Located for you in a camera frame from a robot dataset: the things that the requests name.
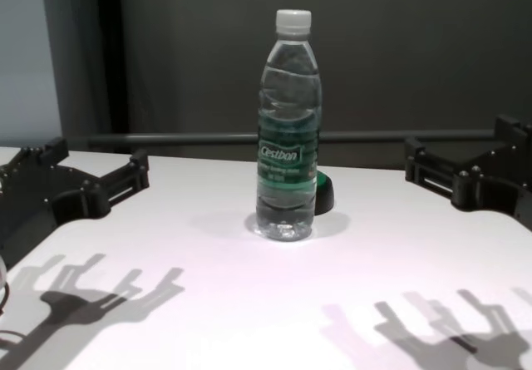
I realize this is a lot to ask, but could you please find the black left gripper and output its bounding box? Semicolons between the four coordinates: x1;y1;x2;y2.
0;136;150;271

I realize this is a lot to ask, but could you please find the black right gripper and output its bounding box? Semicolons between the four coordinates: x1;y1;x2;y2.
404;114;532;233

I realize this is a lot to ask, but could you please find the clear water bottle green label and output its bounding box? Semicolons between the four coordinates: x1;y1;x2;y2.
254;8;324;242

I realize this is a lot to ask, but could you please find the green black push button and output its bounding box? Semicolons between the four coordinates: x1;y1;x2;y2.
314;170;335;215

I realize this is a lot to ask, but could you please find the thin grey horizontal rail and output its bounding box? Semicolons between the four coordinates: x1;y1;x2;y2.
86;128;498;147

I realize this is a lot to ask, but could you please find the grey vertical frame post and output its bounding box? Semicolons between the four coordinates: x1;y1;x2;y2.
96;0;135;155

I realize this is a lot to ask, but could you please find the thin black left wrist cable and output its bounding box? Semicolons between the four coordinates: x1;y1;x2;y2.
0;280;24;344

